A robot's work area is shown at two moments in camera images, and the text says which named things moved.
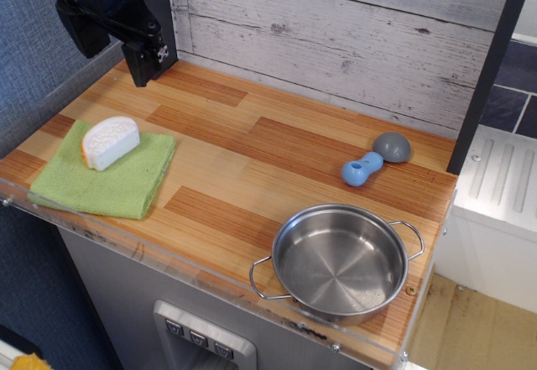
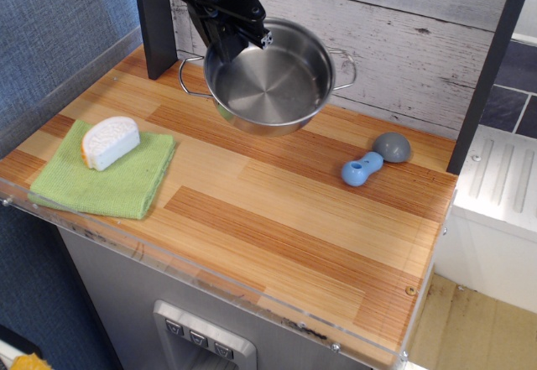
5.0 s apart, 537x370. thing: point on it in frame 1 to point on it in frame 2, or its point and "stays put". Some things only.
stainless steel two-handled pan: (341, 264) to (272, 91)
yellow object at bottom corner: (30, 362) stays put
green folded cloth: (63, 179) stays put
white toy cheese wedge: (107, 140) stays put
